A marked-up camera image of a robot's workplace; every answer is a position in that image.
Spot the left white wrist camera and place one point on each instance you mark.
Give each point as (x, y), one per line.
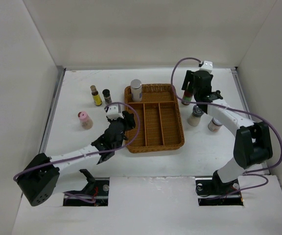
(113, 111)

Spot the red sauce bottle green label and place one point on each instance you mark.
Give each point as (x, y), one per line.
(187, 98)

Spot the salt shaker silver cap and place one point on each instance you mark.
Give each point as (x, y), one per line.
(195, 117)

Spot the pink cap spice jar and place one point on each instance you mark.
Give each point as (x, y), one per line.
(85, 121)

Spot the jar with red white lid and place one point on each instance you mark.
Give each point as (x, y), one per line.
(214, 125)

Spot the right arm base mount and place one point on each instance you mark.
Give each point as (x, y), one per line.
(212, 192)

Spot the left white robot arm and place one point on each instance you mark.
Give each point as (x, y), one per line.
(42, 177)

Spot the white jar silver lid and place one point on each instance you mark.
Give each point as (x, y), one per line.
(136, 90)

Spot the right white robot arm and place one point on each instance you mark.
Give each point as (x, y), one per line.
(252, 139)

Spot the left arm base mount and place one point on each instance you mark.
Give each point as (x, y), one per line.
(95, 192)

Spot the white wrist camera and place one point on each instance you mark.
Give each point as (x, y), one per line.
(113, 111)
(206, 66)

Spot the brown wicker divided tray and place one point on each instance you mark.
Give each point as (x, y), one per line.
(160, 119)

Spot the brown bottle yellow label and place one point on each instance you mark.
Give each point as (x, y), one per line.
(96, 96)

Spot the small dark spice jar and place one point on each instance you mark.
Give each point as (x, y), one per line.
(107, 96)

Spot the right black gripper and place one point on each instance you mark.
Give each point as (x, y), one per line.
(189, 77)

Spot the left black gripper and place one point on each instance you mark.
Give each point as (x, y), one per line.
(128, 120)

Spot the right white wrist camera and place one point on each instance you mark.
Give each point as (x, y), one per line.
(206, 66)

